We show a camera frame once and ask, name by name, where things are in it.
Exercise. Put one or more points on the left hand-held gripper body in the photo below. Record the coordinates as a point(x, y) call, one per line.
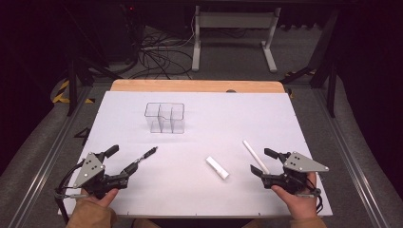
point(90, 171)

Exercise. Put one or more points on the person's left hand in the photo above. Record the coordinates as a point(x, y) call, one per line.
point(101, 200)

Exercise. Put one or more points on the person's right hand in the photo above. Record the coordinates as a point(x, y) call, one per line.
point(299, 204)

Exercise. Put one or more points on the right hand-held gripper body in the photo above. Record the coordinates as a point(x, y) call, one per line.
point(301, 164)

